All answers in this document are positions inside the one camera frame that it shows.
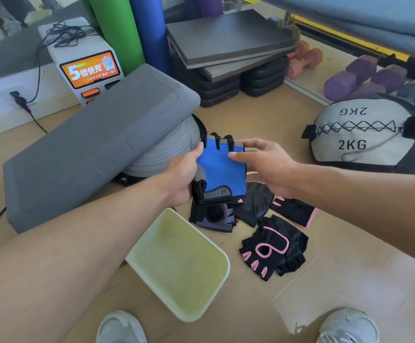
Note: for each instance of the person's right forearm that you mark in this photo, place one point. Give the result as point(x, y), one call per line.
point(364, 207)

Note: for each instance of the light grey step board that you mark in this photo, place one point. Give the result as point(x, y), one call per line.
point(243, 67)

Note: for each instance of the person's left hand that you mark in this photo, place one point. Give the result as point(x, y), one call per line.
point(180, 175)

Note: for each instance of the grey balance dome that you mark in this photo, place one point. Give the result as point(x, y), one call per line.
point(171, 153)

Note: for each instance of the grey padded bench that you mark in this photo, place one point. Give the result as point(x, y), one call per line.
point(364, 17)

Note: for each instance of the black step risers stack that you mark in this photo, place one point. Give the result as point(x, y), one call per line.
point(214, 91)
point(264, 80)

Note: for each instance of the purple dumbbell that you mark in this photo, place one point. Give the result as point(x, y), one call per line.
point(386, 80)
point(350, 78)

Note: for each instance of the purple rolled mat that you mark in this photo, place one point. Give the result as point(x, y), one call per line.
point(209, 5)

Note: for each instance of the pink dumbbell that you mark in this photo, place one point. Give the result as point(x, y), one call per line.
point(304, 60)

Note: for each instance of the blue rolled mat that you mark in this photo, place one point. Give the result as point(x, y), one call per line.
point(150, 32)

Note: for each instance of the person's left forearm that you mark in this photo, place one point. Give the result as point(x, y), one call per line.
point(68, 253)

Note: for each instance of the dark grey step board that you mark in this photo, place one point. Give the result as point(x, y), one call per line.
point(229, 37)

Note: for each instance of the green rolled mat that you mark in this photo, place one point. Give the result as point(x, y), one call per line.
point(116, 32)

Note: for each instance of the person's right white shoe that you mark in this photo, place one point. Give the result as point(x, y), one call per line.
point(347, 326)

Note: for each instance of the person's right hand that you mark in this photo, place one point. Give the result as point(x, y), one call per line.
point(271, 167)

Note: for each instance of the person's left thumb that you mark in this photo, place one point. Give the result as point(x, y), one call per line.
point(197, 151)

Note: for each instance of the grey aerobic step platform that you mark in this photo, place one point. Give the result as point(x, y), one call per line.
point(96, 139)

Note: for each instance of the pale yellow plastic bin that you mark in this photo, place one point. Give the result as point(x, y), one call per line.
point(179, 267)

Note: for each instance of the person's right thumb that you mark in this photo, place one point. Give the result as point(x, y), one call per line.
point(239, 156)

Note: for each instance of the grey and black fingerless glove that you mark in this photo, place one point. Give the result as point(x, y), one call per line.
point(211, 216)

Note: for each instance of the black power plug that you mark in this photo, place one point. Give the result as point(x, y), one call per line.
point(20, 100)

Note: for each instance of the black glove with pink cuff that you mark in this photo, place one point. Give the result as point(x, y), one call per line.
point(295, 210)

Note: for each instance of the person's white shoe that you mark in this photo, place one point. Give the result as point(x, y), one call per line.
point(120, 328)
point(347, 326)

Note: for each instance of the white wall socket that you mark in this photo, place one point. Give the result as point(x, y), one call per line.
point(12, 96)

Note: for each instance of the white power bank station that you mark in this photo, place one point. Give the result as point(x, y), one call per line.
point(82, 49)

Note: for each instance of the black leather fingerless glove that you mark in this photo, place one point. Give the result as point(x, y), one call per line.
point(255, 201)

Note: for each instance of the black glove with pink trim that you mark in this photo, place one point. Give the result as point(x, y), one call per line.
point(275, 246)

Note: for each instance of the blue fingerless workout glove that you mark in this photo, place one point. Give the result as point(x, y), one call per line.
point(221, 171)

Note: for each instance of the yellow and black frame bar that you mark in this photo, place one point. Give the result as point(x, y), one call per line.
point(347, 37)

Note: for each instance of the person's left white shoe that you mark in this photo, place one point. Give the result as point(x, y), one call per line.
point(120, 328)

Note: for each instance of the white and black medicine ball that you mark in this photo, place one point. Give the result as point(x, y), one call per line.
point(361, 135)

